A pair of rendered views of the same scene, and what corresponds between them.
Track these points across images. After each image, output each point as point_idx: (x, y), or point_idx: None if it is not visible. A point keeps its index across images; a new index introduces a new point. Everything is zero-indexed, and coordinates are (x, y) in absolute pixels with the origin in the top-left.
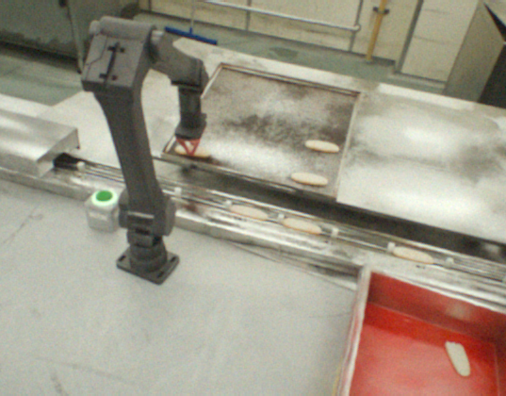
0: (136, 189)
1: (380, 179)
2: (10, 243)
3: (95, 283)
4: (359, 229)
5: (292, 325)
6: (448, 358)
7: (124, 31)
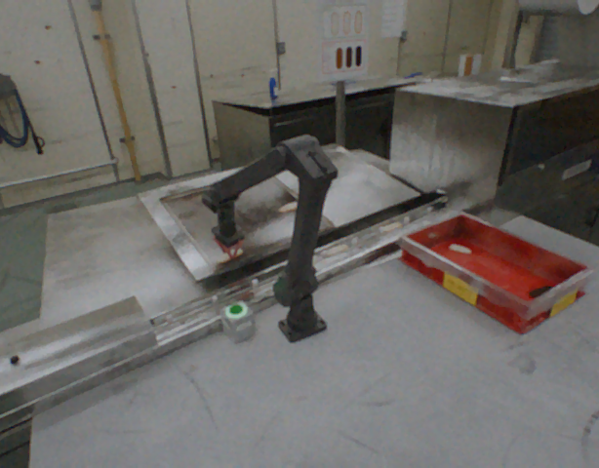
0: (309, 257)
1: (336, 205)
2: (208, 394)
3: (298, 358)
4: (360, 232)
5: (401, 290)
6: (458, 252)
7: (303, 143)
